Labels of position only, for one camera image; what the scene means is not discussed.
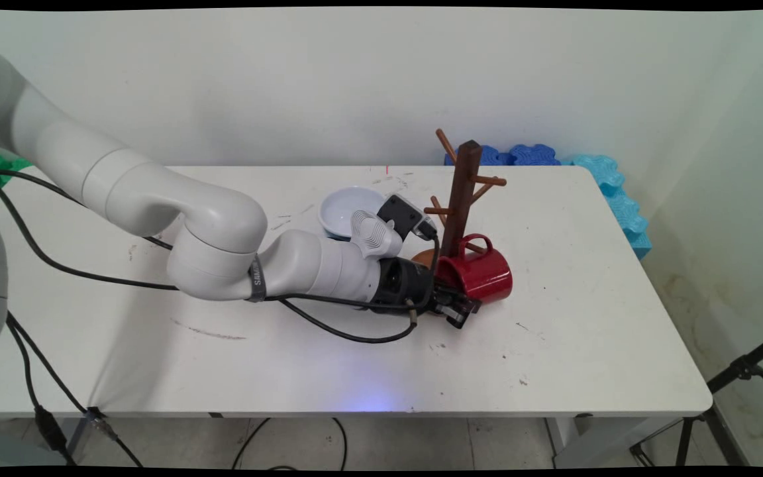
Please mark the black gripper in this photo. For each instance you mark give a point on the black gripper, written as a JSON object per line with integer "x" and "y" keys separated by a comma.
{"x": 401, "y": 283}

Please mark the red speckled enamel mug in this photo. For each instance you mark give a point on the red speckled enamel mug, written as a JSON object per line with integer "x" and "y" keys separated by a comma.
{"x": 484, "y": 275}

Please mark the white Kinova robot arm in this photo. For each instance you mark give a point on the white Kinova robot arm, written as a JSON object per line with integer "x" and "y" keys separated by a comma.
{"x": 216, "y": 225}

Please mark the wooden mug tree stand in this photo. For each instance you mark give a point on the wooden mug tree stand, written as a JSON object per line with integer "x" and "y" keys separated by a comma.
{"x": 464, "y": 192}

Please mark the light blue bowl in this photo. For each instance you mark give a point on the light blue bowl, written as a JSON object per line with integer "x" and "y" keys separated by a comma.
{"x": 348, "y": 202}

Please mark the cyan foam mat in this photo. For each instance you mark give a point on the cyan foam mat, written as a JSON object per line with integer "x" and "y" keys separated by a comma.
{"x": 623, "y": 205}

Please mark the white table leg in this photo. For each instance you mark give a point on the white table leg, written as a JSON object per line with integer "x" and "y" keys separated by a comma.
{"x": 593, "y": 450}

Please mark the black tripod stand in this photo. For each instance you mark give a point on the black tripod stand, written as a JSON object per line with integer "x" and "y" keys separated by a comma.
{"x": 742, "y": 368}

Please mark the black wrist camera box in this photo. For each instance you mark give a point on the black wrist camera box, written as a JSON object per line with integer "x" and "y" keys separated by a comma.
{"x": 400, "y": 213}

